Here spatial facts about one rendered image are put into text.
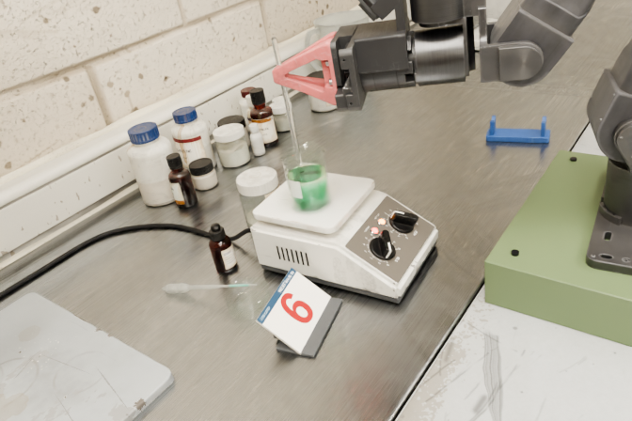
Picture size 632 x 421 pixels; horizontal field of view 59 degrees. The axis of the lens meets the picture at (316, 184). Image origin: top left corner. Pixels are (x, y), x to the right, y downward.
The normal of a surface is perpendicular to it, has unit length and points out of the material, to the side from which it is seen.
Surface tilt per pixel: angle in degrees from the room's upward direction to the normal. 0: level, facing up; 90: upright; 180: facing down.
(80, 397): 0
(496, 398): 0
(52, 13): 90
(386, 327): 0
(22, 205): 90
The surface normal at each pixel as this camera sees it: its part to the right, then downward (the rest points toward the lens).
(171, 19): 0.80, 0.18
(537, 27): -0.25, 0.51
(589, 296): -0.58, 0.47
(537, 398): -0.15, -0.87
